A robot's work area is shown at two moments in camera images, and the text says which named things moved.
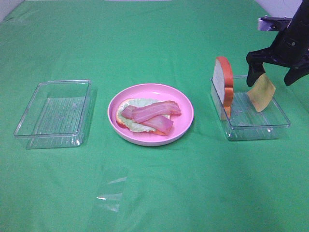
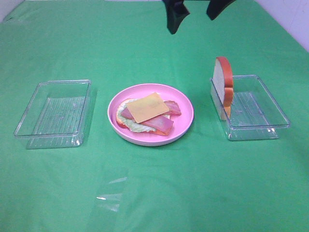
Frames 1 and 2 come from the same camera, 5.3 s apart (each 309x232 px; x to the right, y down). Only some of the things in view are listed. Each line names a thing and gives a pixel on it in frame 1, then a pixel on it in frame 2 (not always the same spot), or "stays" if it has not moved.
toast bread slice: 120,123 stays
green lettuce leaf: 132,124 stays
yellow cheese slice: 261,93 to 147,107
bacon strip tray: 160,124 stays
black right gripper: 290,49 to 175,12
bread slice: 223,86 stays
